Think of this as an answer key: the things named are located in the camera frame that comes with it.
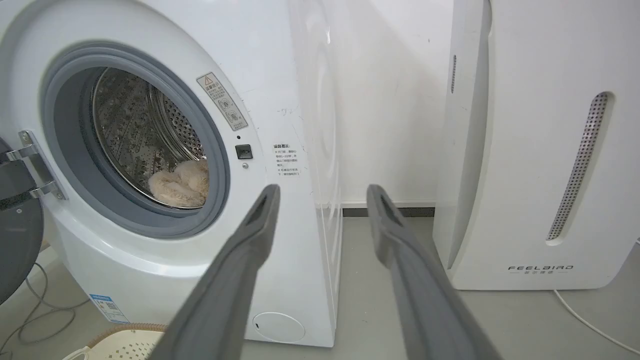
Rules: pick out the white air purifier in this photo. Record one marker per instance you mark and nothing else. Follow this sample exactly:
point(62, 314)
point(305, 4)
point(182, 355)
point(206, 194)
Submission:
point(540, 145)

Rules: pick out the beige fluffy cloth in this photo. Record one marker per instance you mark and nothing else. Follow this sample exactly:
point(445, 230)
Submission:
point(182, 184)

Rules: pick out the white front-load washing machine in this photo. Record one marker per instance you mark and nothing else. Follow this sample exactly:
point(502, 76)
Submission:
point(165, 150)

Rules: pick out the cream perforated laundry basket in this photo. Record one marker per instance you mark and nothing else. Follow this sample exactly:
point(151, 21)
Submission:
point(120, 344)

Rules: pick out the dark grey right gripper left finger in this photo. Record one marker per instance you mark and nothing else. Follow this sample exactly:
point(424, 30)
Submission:
point(225, 290)

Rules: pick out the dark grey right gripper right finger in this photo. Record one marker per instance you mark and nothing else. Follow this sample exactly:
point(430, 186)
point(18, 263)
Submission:
point(425, 295)

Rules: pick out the dark washing machine door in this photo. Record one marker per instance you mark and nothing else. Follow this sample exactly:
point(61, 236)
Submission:
point(17, 225)

